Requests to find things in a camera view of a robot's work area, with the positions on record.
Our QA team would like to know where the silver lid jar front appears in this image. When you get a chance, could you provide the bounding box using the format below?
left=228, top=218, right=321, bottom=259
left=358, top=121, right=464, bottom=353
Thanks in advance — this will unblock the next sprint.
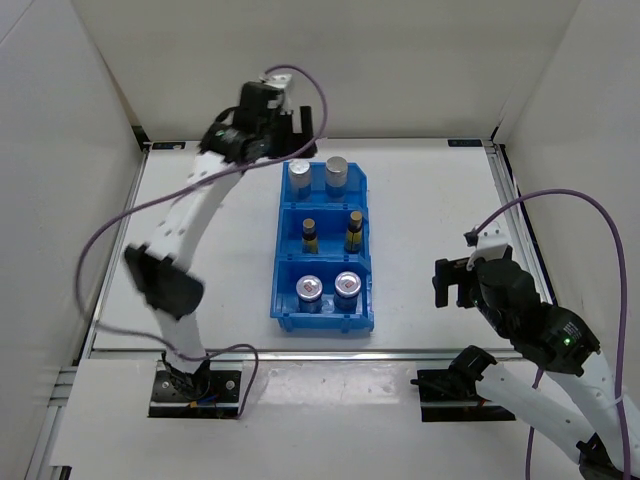
left=325, top=156, right=349, bottom=202

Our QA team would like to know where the silver lid jar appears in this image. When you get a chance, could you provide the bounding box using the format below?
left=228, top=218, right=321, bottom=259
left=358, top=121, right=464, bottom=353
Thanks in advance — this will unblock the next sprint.
left=325, top=156, right=349, bottom=202
left=288, top=159, right=312, bottom=201

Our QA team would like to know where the yellow label sauce bottle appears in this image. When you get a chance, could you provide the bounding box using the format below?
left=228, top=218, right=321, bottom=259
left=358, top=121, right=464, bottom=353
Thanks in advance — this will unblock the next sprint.
left=302, top=218, right=319, bottom=254
left=344, top=211, right=363, bottom=254

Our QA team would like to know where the yellow label sauce bottle front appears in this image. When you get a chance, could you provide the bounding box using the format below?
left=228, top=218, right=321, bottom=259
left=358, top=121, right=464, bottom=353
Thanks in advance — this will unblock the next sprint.
left=302, top=218, right=319, bottom=254

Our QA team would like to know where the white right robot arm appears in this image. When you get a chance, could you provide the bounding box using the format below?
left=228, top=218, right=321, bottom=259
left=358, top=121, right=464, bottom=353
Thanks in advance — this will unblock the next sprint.
left=432, top=258, right=639, bottom=479

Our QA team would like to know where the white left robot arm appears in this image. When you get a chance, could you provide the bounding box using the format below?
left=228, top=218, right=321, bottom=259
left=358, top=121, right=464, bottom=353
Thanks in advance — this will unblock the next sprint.
left=124, top=74, right=317, bottom=400

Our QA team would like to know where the blue plastic divided bin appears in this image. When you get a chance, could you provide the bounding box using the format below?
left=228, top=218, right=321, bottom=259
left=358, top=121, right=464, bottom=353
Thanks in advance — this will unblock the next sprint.
left=270, top=162, right=375, bottom=333

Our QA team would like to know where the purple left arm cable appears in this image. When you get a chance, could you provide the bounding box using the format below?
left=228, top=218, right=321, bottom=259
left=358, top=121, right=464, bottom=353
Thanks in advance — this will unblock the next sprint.
left=76, top=64, right=330, bottom=419

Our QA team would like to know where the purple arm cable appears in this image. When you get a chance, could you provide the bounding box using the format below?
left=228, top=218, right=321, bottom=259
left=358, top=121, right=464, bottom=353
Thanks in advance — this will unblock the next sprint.
left=463, top=187, right=631, bottom=480
left=76, top=64, right=330, bottom=419

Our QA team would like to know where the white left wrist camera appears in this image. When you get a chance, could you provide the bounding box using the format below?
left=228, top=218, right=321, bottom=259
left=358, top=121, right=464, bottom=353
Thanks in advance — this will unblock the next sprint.
left=259, top=73, right=293, bottom=111

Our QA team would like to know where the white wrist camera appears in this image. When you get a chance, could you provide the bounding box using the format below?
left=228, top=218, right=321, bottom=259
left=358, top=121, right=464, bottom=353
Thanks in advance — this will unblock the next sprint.
left=259, top=73, right=293, bottom=111
left=465, top=221, right=510, bottom=271

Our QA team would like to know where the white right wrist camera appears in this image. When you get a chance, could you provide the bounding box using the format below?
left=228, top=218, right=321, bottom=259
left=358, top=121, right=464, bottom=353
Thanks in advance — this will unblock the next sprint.
left=465, top=221, right=510, bottom=271

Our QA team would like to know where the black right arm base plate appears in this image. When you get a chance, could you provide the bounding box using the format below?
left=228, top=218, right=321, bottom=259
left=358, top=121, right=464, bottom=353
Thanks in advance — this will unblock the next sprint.
left=410, top=369, right=515, bottom=423

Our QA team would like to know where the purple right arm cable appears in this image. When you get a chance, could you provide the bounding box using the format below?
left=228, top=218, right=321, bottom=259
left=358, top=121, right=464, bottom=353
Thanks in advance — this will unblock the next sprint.
left=463, top=187, right=631, bottom=480

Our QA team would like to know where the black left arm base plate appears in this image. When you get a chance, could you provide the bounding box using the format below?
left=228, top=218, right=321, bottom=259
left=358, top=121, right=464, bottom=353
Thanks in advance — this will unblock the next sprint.
left=147, top=362, right=242, bottom=420

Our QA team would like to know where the aluminium table edge rail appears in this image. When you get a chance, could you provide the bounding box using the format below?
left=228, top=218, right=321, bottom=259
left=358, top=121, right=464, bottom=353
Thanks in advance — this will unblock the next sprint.
left=79, top=349, right=551, bottom=364

